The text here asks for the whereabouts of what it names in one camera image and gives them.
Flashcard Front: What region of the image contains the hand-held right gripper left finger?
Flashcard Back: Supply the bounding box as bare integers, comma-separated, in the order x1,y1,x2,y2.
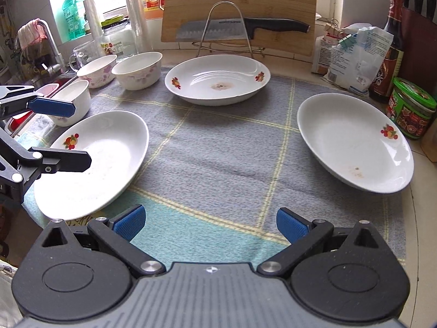
41,204,167,278

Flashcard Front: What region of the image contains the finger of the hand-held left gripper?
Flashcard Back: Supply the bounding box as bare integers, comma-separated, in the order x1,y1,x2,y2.
0,85,76,120
0,129,93,205

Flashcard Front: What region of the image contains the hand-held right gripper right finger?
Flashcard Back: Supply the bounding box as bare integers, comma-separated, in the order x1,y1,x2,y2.
257,208,381,277

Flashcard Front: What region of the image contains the white floral bowl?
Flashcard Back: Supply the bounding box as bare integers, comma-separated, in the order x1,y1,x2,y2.
77,54,117,89
111,51,163,91
48,80,91,127

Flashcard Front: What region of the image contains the white stained fruit print plate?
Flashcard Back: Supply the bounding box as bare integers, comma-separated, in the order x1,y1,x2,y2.
164,54,271,106

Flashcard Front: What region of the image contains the metal faucet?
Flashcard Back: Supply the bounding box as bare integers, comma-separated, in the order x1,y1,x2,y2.
15,20,65,76

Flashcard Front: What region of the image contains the clear glass mug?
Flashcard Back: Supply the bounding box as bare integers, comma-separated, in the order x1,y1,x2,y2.
69,40,98,72

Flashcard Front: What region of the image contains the pink cloth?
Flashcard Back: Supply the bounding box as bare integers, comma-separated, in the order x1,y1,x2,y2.
17,20,46,48

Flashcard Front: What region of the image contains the green dish soap bottle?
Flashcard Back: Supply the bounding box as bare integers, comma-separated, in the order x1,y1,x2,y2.
61,0,87,40

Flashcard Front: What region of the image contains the clear glass jar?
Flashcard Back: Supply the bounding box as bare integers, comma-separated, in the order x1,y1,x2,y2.
99,24,138,64

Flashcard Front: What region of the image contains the white plastic film roll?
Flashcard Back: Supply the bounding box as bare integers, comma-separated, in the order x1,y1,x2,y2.
84,0,104,36

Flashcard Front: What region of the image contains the grey checked placemat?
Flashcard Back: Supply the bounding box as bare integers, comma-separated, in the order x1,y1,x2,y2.
24,65,407,270

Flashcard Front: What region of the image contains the green black flat container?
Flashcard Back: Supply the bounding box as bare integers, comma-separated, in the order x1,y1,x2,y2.
101,14,128,28

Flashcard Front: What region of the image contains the stack of clear plastic cups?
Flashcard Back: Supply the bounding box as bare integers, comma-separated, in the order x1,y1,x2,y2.
121,0,154,53

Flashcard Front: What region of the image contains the white clothing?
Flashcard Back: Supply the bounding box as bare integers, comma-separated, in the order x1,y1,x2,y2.
0,260,24,328

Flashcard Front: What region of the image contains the green lid jar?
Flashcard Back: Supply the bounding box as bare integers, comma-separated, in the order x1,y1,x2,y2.
386,77,437,140

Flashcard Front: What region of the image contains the white blue print bag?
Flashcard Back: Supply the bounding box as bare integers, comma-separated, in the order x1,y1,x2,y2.
328,25,393,94

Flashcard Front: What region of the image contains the white red print bag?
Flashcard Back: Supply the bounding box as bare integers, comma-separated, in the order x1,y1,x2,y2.
311,34,342,76

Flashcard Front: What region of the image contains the dark sauce bottle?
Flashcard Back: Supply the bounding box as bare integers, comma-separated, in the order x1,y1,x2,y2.
369,0,405,103

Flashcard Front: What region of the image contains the green binder clip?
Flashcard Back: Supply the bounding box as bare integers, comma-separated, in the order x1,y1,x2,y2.
338,34,357,50

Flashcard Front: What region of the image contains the dark red knife block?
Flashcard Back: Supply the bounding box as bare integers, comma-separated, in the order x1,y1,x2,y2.
400,5,437,117

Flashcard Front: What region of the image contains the metal wire rack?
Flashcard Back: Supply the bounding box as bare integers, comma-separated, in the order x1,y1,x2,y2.
191,2,266,63

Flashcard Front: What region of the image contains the black handled kitchen knife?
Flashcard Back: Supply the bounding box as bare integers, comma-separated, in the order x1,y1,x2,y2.
177,17,311,42

